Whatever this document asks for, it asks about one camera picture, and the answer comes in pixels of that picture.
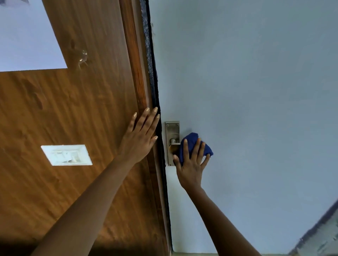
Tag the person's right hand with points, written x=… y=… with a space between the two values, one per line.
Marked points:
x=190 y=171

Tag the person's left hand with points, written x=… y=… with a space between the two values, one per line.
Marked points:
x=136 y=142

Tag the person's right middle finger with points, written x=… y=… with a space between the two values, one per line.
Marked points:
x=196 y=149

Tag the person's left middle finger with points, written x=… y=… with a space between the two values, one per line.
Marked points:
x=149 y=120

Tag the person's left little finger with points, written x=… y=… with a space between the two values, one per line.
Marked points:
x=132 y=122

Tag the person's left thumb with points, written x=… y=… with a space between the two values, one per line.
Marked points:
x=153 y=142

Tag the person's right little finger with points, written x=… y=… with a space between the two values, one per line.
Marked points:
x=205 y=161

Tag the person's right thumb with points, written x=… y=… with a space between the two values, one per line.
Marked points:
x=177 y=162

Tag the blue cleaning cloth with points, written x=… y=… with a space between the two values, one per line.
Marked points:
x=191 y=137

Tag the person's right forearm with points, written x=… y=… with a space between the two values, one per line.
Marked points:
x=219 y=224

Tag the person's left forearm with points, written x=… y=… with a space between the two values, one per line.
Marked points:
x=84 y=208

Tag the black door seal strip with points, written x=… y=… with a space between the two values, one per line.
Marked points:
x=151 y=66

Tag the pale grey door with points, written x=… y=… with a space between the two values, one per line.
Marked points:
x=250 y=79

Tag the brown wooden wall panel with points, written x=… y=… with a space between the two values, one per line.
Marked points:
x=87 y=105

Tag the wooden door frame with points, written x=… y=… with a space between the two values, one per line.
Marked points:
x=134 y=66

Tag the white wall switch plate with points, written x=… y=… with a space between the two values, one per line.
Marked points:
x=66 y=155

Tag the dark-edged grey frame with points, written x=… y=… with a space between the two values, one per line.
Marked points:
x=320 y=237

